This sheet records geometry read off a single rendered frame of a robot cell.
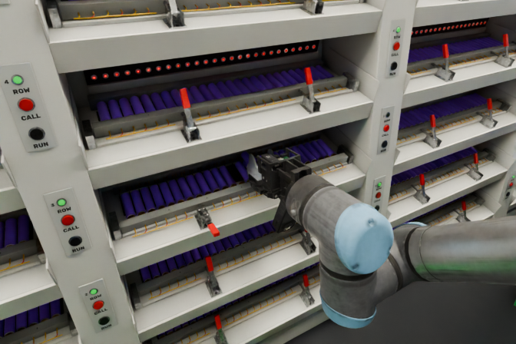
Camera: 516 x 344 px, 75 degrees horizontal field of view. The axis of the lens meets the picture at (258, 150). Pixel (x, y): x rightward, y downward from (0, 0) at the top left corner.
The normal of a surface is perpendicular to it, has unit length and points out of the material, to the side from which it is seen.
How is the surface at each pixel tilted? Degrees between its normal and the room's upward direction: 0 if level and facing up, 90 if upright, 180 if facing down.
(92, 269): 90
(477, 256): 81
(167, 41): 107
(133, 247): 16
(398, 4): 90
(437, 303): 0
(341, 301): 89
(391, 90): 90
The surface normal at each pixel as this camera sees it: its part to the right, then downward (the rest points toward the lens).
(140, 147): 0.08, -0.76
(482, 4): 0.46, 0.60
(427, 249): -0.94, -0.25
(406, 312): -0.05, -0.90
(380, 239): 0.45, 0.22
